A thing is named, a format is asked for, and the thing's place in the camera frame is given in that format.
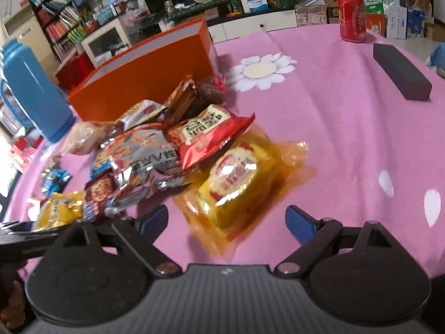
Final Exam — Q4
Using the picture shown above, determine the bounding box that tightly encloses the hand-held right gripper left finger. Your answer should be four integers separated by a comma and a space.
52, 205, 182, 279

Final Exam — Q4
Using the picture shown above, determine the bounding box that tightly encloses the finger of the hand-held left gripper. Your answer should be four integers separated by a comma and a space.
0, 220, 38, 234
0, 231, 66, 262

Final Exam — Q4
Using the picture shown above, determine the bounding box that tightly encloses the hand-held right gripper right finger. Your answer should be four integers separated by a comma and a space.
273, 205, 407, 279

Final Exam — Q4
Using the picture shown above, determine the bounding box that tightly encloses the orange cardboard box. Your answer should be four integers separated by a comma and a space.
67, 17, 220, 123

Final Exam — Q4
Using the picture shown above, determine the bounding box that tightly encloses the small yellow snack packet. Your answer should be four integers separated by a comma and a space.
32, 191, 86, 232

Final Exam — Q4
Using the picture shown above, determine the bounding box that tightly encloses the small brown red snack packet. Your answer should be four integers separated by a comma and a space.
84, 171, 122, 224

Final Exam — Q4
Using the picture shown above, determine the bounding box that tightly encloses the small blue snack packet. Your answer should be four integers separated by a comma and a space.
41, 167, 72, 193

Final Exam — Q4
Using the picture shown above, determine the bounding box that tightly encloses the silver orange snack packet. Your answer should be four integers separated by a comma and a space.
91, 125, 196, 197

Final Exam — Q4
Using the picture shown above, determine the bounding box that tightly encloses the yellow cake clear-wrapped packet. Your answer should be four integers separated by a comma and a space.
173, 131, 310, 260

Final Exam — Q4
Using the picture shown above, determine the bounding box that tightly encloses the beige brown snack packet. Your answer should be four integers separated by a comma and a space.
117, 99, 169, 130

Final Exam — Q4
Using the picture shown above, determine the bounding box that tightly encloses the round bread packet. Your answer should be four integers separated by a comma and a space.
65, 121, 109, 156

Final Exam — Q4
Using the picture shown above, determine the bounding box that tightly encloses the brown gold snack packet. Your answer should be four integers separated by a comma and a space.
163, 75, 199, 127

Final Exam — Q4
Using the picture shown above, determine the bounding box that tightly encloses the blue thermos flask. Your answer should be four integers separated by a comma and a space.
0, 39, 77, 144

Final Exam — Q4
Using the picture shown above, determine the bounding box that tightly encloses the red gift bag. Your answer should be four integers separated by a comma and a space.
53, 54, 95, 92

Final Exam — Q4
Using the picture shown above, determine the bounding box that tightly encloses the black rectangular box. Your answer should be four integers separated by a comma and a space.
373, 43, 433, 102

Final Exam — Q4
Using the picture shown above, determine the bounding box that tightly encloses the white glass-door cabinet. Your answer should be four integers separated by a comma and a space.
81, 18, 133, 69

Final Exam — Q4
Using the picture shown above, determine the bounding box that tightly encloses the beige standing air conditioner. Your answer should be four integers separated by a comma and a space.
3, 5, 60, 85

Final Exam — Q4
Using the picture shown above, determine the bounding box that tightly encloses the white black television stand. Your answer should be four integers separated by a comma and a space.
158, 0, 300, 45

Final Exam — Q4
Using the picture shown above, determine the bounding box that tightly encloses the dark bookshelf with books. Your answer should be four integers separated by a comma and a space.
26, 0, 92, 61

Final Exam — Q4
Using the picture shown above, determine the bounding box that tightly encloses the pink printed carton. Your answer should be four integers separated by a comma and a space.
295, 4, 328, 26

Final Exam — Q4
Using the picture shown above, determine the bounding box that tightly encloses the orange white carton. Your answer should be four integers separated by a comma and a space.
365, 13, 387, 37

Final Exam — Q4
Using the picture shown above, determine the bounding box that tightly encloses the red soda can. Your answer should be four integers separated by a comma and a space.
338, 0, 367, 44

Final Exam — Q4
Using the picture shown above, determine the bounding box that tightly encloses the blue white carton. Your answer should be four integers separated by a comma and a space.
407, 7, 426, 38

